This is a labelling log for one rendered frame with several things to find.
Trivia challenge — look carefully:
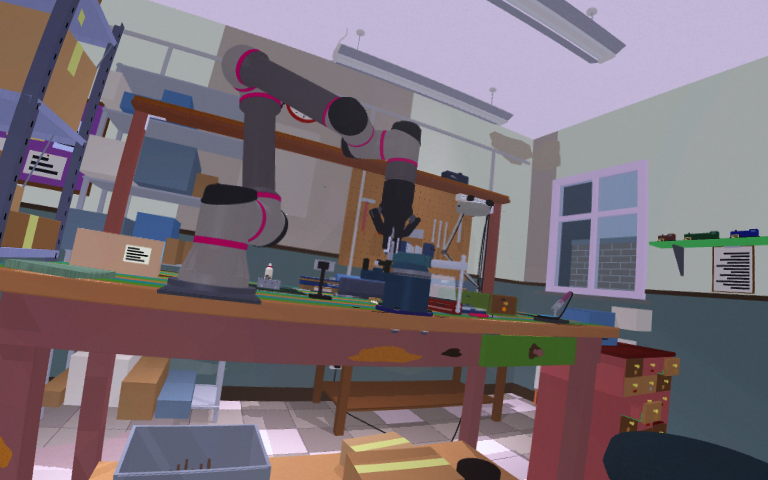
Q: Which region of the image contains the grey shelf unit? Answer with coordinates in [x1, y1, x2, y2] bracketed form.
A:
[77, 62, 275, 266]

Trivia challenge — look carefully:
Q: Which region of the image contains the tan wooden block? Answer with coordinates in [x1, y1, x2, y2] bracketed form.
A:
[116, 356, 172, 422]

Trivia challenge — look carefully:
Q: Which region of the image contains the green bench mat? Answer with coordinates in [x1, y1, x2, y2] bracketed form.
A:
[0, 263, 578, 326]

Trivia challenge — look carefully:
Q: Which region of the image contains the green small drawer chest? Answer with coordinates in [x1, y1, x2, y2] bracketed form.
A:
[458, 289, 519, 317]

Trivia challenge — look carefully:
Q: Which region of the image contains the blue flat box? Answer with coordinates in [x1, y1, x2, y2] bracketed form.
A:
[560, 307, 617, 329]

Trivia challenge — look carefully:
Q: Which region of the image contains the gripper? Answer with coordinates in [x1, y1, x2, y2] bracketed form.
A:
[368, 178, 422, 250]

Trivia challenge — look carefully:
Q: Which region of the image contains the lilac framed window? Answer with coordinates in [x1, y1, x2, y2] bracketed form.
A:
[544, 160, 650, 301]

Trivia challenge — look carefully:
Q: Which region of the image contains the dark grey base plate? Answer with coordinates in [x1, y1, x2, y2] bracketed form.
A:
[157, 280, 263, 306]

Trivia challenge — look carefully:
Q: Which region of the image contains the light blue block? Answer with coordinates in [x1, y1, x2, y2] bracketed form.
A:
[154, 368, 199, 420]

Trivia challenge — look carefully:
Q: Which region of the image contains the white wall box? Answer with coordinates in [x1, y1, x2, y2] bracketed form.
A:
[611, 305, 654, 333]

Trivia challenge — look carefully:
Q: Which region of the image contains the grey-blue box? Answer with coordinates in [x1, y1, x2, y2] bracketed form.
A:
[337, 274, 386, 299]

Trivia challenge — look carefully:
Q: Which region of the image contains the brown wooden overhead shelf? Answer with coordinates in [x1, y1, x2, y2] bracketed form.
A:
[104, 95, 512, 295]

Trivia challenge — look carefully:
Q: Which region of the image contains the green wall shelf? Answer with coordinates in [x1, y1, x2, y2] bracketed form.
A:
[648, 236, 768, 278]

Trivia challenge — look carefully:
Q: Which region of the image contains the purple framed sign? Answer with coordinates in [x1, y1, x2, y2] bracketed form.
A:
[0, 134, 86, 188]

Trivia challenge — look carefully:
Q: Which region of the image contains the black round disc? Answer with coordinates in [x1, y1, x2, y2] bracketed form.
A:
[455, 457, 503, 480]

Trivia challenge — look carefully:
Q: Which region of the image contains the black and pink tool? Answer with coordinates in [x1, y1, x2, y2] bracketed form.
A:
[535, 290, 575, 326]

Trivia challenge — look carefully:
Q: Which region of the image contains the grey plastic bin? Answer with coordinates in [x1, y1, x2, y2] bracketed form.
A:
[113, 424, 273, 480]

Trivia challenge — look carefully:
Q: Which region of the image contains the white paper notice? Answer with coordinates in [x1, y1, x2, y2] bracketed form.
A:
[711, 245, 756, 296]

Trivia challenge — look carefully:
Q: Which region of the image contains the dark blue chair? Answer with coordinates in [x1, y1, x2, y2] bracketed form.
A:
[602, 431, 768, 480]

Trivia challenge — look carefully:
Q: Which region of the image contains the black T-shaped stand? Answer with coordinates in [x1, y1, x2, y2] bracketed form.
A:
[308, 260, 338, 302]

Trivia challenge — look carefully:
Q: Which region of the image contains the red drawer cabinet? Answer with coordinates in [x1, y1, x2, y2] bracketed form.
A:
[527, 343, 683, 480]

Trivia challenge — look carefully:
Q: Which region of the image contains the long grey ceiling light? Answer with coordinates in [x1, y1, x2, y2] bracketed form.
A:
[332, 28, 515, 127]
[485, 0, 627, 65]

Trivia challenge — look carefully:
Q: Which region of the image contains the green bench drawer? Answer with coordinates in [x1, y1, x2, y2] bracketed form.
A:
[478, 334, 578, 369]

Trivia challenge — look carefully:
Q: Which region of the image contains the large taped cardboard box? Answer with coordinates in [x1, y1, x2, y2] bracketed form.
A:
[344, 441, 521, 480]

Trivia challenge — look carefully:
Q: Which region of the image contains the white desk lamp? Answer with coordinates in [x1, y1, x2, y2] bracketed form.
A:
[442, 192, 497, 293]

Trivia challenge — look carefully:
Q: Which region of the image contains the labelled cardboard box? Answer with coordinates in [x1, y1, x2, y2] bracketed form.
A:
[69, 227, 167, 279]

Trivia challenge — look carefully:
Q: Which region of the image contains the green textured slab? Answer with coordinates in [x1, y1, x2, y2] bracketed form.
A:
[0, 257, 117, 281]

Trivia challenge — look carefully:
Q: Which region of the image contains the brown pegboard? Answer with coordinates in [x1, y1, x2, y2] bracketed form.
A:
[338, 167, 500, 272]

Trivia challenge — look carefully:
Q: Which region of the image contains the blue metal shelf rack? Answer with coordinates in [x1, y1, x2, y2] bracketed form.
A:
[0, 0, 125, 260]

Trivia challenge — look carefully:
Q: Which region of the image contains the blue swivel vise body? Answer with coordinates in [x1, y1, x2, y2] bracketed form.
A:
[376, 251, 434, 317]

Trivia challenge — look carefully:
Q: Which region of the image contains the red-brown wooden workbench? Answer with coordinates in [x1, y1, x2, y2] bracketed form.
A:
[0, 263, 620, 480]

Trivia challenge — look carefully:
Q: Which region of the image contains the red rimmed wall clock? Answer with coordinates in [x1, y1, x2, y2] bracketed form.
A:
[286, 102, 319, 125]

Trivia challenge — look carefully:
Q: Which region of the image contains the small taped cardboard box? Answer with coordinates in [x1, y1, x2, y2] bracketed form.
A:
[340, 431, 413, 467]

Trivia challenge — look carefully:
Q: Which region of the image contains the brown wooden table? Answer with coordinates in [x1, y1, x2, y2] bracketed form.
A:
[311, 362, 509, 437]

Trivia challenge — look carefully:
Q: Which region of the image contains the striped stack of sheets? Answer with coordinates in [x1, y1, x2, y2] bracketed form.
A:
[297, 274, 344, 296]

